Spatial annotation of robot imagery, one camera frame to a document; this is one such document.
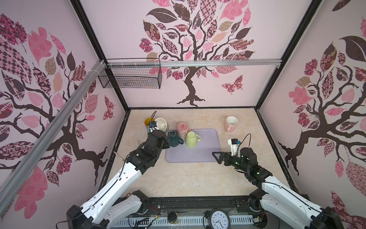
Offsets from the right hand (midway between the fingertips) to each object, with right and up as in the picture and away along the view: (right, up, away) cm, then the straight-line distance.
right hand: (217, 152), depth 79 cm
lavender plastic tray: (-6, -4, +16) cm, 17 cm away
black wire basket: (-54, +50, +15) cm, 75 cm away
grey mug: (-32, +16, +4) cm, 36 cm away
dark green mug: (-26, +6, +11) cm, 29 cm away
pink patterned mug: (+13, +15, +18) cm, 27 cm away
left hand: (-30, +9, -4) cm, 31 cm away
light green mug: (-14, +6, +12) cm, 20 cm away
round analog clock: (-1, -31, -11) cm, 33 cm away
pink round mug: (-20, +13, +14) cm, 27 cm away
